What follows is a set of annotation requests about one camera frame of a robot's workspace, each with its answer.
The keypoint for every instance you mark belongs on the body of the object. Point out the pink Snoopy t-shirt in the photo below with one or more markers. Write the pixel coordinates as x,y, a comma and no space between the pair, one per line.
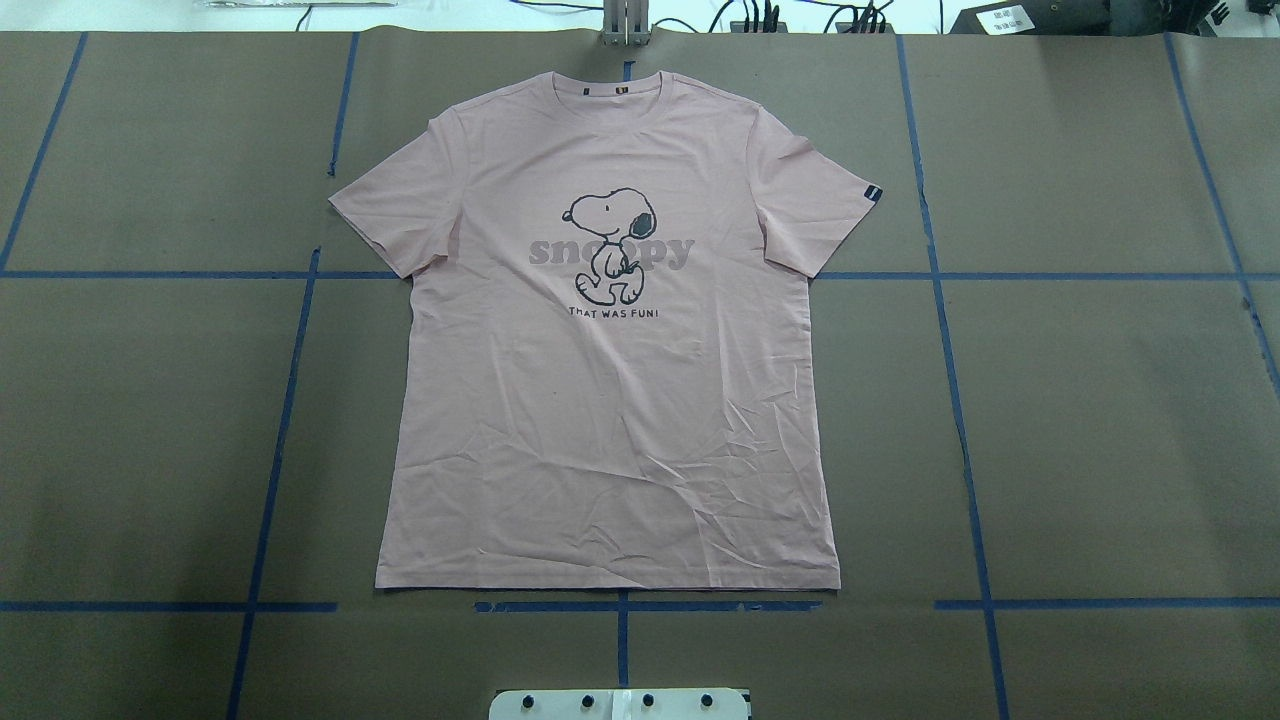
609,371

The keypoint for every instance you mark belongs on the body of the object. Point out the black device with label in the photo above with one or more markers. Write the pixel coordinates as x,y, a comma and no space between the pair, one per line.
1062,18

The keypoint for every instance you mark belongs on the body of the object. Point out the aluminium frame post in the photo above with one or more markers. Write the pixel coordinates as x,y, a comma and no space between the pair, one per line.
626,23

